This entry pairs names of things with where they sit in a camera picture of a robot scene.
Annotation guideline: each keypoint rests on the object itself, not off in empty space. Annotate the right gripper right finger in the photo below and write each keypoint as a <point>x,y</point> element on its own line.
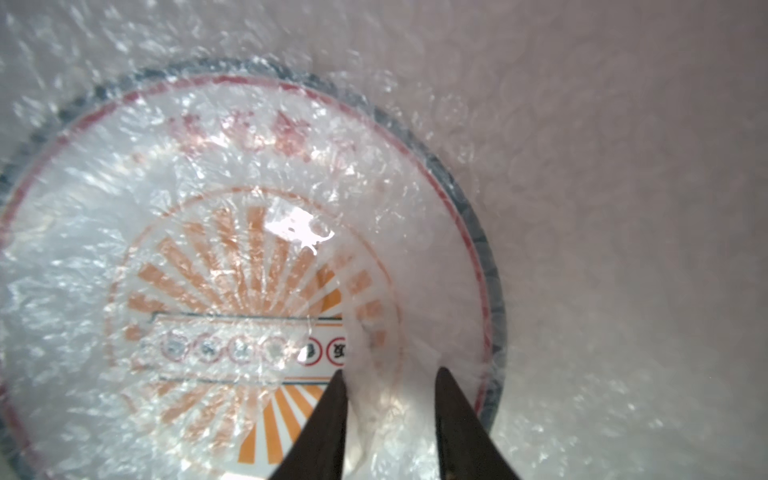
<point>465,450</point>

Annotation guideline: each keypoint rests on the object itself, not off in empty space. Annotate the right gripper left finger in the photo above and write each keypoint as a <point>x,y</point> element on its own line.
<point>318,453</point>

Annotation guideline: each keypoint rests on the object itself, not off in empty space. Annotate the pink plate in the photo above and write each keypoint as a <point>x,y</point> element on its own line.
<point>188,255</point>

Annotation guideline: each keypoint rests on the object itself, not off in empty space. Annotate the bubble wrap sheet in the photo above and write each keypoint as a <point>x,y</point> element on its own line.
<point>615,153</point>

